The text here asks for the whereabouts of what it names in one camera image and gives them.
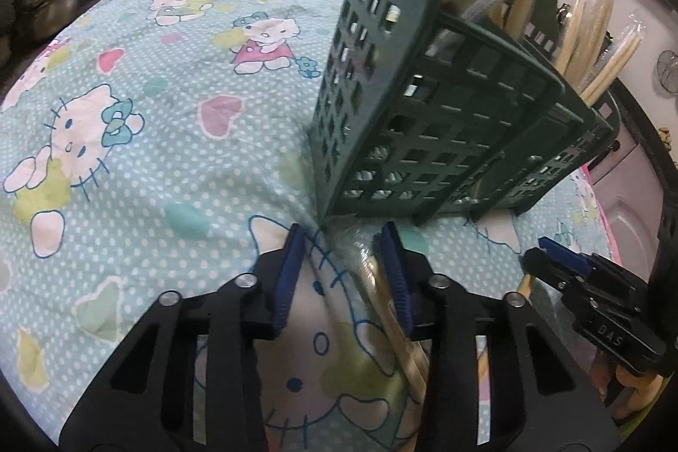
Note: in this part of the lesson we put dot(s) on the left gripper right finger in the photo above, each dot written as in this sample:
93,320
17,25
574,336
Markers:
499,378

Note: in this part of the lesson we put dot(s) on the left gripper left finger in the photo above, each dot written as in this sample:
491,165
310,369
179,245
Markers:
185,377

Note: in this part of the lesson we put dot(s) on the person right hand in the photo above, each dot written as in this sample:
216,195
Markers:
639,391

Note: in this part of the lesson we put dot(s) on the hello kitty tablecloth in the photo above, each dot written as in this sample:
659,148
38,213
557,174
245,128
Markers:
163,145

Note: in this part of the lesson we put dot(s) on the green plastic utensil basket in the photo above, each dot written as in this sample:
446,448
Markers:
423,114

